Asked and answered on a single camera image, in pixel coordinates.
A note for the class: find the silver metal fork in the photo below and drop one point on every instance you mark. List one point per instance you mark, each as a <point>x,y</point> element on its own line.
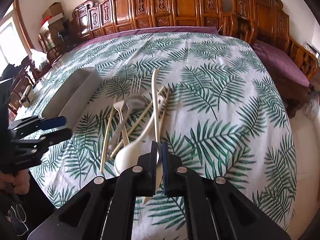
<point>135,86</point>

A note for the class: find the purple bench cushion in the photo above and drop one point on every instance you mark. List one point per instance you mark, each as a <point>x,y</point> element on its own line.
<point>280,60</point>

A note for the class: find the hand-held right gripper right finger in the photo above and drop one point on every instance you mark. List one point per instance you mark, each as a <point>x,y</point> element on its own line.
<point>164,165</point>

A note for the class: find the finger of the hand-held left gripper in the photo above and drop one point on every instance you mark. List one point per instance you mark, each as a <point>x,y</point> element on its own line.
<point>57,134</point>
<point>53,123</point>

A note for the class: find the white organizer box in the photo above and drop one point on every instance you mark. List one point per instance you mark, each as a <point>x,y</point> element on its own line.
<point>72,92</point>

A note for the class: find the dark wooden chopstick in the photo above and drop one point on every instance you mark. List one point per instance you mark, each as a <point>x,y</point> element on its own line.
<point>165,107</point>

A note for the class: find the white plastic bag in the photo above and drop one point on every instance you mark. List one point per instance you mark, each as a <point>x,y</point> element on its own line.
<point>38,58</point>

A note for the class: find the carved wooden armchair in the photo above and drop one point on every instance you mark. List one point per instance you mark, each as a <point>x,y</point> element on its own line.
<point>242,27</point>

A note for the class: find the white soup spoon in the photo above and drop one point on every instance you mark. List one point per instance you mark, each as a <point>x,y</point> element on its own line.
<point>127,158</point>

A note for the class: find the leaf print tablecloth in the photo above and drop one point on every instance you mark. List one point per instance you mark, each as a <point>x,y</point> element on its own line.
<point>220,105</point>

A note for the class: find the pale crumpled bag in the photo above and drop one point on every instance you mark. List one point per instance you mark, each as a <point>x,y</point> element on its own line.
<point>312,105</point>

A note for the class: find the person's left hand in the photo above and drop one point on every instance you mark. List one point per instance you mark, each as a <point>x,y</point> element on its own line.
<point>17,183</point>

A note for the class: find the cream plastic fork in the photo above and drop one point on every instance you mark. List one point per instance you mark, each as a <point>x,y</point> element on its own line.
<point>120,115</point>

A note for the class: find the cream plastic knife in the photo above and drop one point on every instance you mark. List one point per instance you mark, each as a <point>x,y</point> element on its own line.
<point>156,110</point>

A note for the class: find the long carved wooden sofa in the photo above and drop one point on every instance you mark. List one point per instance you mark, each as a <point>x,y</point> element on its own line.
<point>150,5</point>

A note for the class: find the purple sofa cushion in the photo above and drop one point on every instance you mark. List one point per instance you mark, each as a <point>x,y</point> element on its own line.
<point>140,31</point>

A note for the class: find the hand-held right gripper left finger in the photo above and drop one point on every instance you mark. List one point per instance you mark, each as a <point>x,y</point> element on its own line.
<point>153,160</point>

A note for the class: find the dark wooden chair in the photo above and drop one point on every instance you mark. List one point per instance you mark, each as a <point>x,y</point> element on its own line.
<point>21,80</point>

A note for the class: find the stacked cardboard boxes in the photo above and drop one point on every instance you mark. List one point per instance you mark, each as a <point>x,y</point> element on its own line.
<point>53,15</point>

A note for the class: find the light bamboo chopstick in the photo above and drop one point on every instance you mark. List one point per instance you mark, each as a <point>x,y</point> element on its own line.
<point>136,123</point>
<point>106,140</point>

